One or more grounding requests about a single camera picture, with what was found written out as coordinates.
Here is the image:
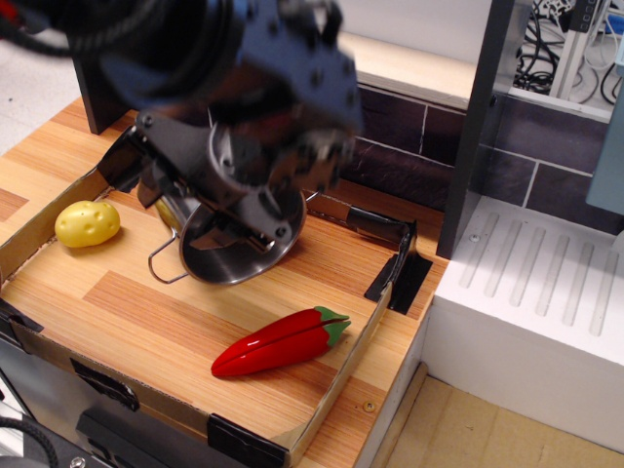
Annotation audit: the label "red toy chili pepper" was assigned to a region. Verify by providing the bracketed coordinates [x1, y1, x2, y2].
[211, 306, 351, 377]

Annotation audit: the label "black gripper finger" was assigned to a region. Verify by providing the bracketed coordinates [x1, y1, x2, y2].
[137, 142, 195, 208]
[190, 214, 273, 254]

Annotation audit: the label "cardboard fence with black tape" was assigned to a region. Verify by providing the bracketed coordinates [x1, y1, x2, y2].
[0, 125, 434, 468]

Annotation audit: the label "dark grey vertical panel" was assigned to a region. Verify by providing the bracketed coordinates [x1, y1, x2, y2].
[437, 1, 519, 259]

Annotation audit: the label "tangled black cables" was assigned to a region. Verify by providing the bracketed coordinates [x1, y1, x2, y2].
[514, 0, 624, 103]

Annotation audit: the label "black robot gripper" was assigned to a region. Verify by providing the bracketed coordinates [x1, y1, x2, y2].
[134, 0, 365, 254]

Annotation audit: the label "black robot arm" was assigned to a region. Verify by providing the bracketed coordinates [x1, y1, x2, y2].
[1, 1, 363, 252]

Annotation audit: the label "white sink drainboard unit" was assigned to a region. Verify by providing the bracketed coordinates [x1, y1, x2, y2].
[422, 198, 623, 451]

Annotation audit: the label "light wooden shelf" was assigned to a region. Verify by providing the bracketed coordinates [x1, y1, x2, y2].
[338, 32, 476, 110]

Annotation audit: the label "stainless steel pot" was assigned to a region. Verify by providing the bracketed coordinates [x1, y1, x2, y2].
[147, 121, 323, 287]

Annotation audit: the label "yellow toy potato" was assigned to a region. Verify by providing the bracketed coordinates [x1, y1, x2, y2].
[55, 201, 121, 248]

